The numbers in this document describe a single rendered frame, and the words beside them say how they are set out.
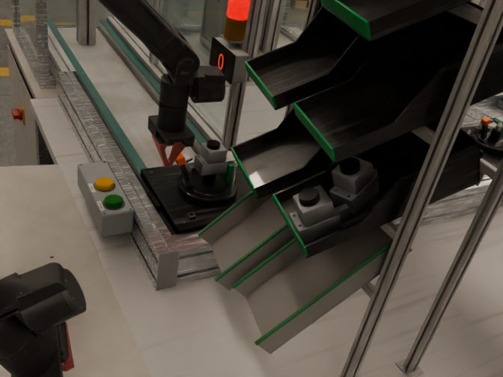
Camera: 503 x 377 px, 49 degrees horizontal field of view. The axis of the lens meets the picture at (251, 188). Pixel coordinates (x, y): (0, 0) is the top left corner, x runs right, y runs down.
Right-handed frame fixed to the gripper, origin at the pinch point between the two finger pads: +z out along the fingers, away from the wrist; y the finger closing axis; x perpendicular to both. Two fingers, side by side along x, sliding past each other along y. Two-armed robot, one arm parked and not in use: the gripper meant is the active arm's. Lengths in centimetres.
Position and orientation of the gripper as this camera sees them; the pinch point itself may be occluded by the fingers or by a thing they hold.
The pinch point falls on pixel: (168, 163)
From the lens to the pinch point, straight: 120.4
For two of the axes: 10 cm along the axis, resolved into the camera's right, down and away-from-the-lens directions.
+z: -1.6, 8.2, 5.5
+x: -8.6, 1.5, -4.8
